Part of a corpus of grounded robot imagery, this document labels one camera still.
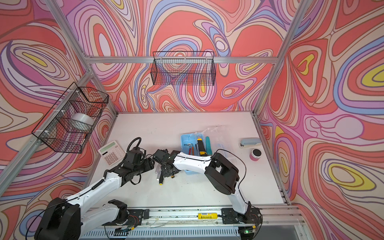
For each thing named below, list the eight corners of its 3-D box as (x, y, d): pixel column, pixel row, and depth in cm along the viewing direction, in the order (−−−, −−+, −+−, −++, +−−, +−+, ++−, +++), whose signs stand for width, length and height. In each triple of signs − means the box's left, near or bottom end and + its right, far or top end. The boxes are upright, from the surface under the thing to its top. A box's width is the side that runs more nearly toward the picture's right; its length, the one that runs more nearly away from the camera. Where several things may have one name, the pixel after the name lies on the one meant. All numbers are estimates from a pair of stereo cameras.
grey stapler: (239, 148, 102) (242, 143, 97) (238, 143, 105) (240, 137, 100) (259, 148, 102) (262, 143, 97) (257, 143, 105) (260, 137, 100)
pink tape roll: (250, 161, 94) (253, 157, 90) (248, 152, 98) (250, 148, 94) (260, 161, 94) (263, 157, 90) (258, 152, 98) (260, 148, 95)
